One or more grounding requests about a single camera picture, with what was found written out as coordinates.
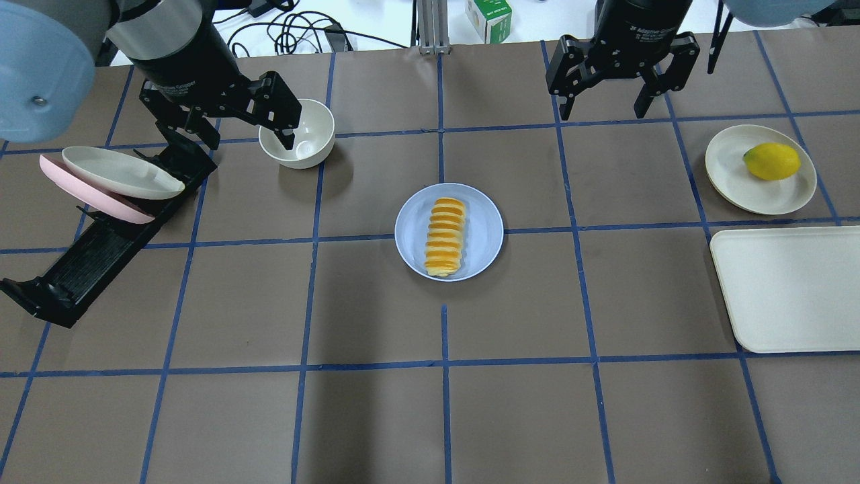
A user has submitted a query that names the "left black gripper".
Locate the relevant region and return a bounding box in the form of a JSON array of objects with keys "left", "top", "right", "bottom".
[{"left": 134, "top": 27, "right": 302, "bottom": 150}]

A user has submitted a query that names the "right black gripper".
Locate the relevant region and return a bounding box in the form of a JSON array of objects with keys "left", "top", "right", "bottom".
[{"left": 546, "top": 1, "right": 701, "bottom": 122}]

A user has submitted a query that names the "blue plate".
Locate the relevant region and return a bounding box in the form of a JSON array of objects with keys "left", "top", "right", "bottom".
[{"left": 395, "top": 183, "right": 504, "bottom": 282}]

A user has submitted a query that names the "yellow spiral bread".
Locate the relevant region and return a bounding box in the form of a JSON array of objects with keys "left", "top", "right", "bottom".
[{"left": 424, "top": 197, "right": 467, "bottom": 278}]

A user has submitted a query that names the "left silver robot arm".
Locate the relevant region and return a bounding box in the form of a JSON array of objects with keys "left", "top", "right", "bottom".
[{"left": 1, "top": 1, "right": 302, "bottom": 149}]

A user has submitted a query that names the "cream plate in rack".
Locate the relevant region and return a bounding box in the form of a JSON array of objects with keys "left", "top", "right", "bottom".
[{"left": 61, "top": 146, "right": 185, "bottom": 201}]

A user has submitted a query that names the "cream round plate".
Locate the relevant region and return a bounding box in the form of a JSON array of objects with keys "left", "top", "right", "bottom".
[{"left": 705, "top": 124, "right": 818, "bottom": 215}]

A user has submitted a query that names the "pink plate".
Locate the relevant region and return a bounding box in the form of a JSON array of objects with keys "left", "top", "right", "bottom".
[{"left": 39, "top": 155, "right": 155, "bottom": 225}]

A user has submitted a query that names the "black plate rack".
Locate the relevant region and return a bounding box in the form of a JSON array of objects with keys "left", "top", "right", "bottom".
[{"left": 1, "top": 126, "right": 217, "bottom": 328}]

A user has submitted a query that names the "cream bowl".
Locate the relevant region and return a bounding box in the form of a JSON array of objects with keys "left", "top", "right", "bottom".
[{"left": 258, "top": 98, "right": 335, "bottom": 169}]

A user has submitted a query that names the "black power adapter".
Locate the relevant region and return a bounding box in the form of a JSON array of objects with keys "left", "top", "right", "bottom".
[{"left": 243, "top": 0, "right": 296, "bottom": 18}]

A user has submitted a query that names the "green white carton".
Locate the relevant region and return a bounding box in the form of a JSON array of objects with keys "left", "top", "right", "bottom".
[{"left": 465, "top": 1, "right": 513, "bottom": 44}]

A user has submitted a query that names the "yellow lemon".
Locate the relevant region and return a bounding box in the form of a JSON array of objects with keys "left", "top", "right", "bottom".
[{"left": 742, "top": 142, "right": 802, "bottom": 181}]

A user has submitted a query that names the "white rectangular tray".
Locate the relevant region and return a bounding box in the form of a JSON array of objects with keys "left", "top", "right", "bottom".
[{"left": 709, "top": 227, "right": 859, "bottom": 354}]

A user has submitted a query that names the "aluminium frame post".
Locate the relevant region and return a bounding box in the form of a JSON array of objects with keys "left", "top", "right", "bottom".
[{"left": 412, "top": 1, "right": 451, "bottom": 55}]

